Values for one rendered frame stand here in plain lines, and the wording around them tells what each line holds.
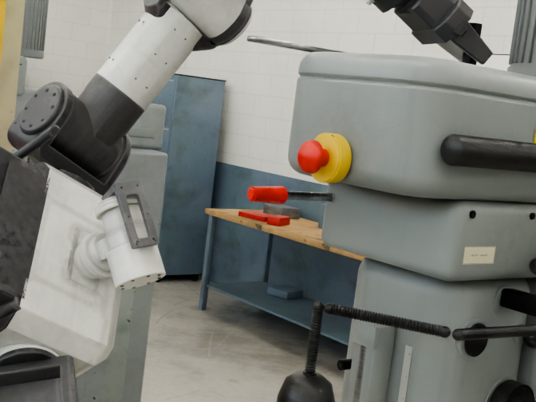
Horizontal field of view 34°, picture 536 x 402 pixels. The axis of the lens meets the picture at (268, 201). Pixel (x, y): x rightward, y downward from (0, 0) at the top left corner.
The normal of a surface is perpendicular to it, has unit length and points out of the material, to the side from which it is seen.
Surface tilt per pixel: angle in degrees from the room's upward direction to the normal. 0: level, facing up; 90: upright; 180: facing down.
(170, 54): 98
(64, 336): 95
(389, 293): 90
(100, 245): 90
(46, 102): 62
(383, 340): 90
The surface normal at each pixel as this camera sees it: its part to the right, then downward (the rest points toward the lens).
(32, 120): -0.53, -0.46
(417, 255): -0.78, -0.03
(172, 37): 0.44, 0.29
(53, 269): 0.74, -0.38
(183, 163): 0.62, 0.16
